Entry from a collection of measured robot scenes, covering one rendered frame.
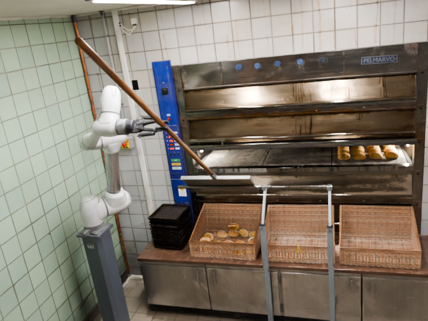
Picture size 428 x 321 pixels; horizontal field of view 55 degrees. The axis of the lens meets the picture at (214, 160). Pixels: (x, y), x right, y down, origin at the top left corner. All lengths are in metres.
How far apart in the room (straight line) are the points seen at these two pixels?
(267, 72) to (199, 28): 0.64
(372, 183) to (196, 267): 1.59
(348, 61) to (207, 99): 1.14
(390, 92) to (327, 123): 0.50
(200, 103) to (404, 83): 1.57
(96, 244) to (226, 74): 1.68
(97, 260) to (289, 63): 2.12
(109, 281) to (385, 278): 2.07
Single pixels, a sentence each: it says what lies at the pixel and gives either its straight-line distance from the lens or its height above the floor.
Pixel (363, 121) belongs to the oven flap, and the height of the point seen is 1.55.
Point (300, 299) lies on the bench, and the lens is 3.44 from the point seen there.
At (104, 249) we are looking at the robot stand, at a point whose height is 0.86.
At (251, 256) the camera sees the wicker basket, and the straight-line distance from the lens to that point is 3.35.
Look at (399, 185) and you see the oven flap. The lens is 3.56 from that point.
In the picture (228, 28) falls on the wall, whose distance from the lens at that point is 3.34.
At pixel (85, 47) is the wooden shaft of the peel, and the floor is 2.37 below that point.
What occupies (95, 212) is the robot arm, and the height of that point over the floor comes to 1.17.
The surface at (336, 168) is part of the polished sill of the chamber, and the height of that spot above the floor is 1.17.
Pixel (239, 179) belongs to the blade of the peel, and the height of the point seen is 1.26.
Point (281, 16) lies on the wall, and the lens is 3.27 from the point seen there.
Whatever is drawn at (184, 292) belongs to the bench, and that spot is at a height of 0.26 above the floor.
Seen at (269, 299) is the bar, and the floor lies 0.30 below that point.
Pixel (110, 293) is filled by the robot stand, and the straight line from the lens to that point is 3.51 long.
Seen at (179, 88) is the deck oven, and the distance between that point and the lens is 3.52.
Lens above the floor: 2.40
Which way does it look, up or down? 19 degrees down
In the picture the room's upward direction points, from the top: 7 degrees counter-clockwise
